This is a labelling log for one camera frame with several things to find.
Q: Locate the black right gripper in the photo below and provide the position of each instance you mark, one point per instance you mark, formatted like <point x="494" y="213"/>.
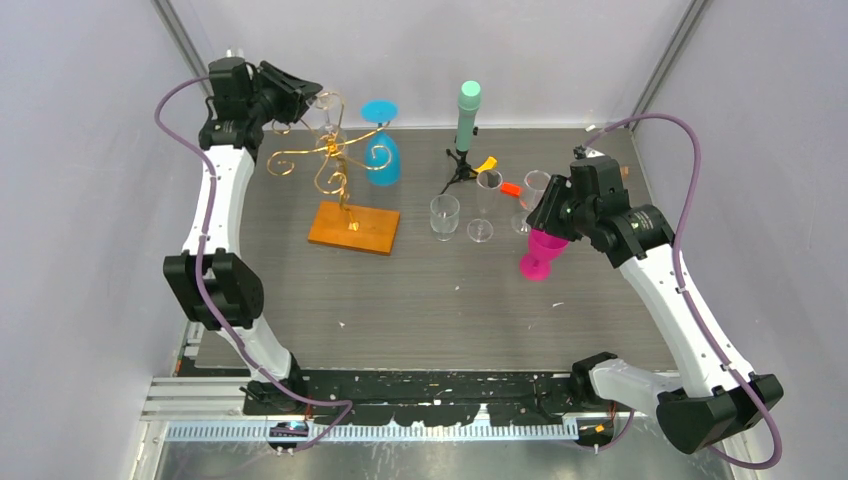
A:
<point x="544" y="215"/>

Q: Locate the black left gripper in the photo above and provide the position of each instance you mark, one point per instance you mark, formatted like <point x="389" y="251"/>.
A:
<point x="295" y="93"/>

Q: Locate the pink wine glass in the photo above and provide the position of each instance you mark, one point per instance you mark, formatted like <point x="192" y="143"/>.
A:
<point x="543" y="249"/>

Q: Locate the clear stemmed wine glass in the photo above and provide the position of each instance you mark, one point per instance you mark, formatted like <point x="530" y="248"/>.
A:
<point x="534" y="185"/>

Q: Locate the clear tall flute glass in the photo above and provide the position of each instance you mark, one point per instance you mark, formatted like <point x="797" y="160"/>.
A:
<point x="489" y="182"/>

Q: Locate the clear patterned tumbler glass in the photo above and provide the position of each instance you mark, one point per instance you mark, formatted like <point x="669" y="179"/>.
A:
<point x="444" y="216"/>

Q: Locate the blue wine glass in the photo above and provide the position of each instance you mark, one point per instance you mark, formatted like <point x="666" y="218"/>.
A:
<point x="382" y="158"/>

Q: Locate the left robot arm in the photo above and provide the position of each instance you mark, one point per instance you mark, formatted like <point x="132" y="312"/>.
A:
<point x="212" y="284"/>

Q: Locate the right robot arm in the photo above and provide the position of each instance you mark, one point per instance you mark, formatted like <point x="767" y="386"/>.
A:
<point x="717" y="393"/>

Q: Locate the orange wooden rack base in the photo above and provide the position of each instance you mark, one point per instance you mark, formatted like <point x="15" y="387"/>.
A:
<point x="358" y="228"/>

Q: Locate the orange rectangular block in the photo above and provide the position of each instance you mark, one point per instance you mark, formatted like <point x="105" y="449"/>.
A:
<point x="510" y="189"/>

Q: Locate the yellow curved block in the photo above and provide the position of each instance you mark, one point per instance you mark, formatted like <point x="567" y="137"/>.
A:
<point x="489" y="164"/>

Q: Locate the black tripod mic stand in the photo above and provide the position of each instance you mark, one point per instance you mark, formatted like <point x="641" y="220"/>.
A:
<point x="463" y="171"/>

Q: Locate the mint green microphone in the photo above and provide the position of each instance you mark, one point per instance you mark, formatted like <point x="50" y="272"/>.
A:
<point x="468" y="103"/>

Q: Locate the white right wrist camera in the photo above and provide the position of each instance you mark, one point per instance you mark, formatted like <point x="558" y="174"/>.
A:
<point x="581" y="152"/>

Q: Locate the gold wire glass rack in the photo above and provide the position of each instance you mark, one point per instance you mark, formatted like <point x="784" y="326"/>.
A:
<point x="331" y="179"/>

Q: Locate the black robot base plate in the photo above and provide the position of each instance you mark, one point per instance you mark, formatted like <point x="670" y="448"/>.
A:
<point x="433" y="398"/>

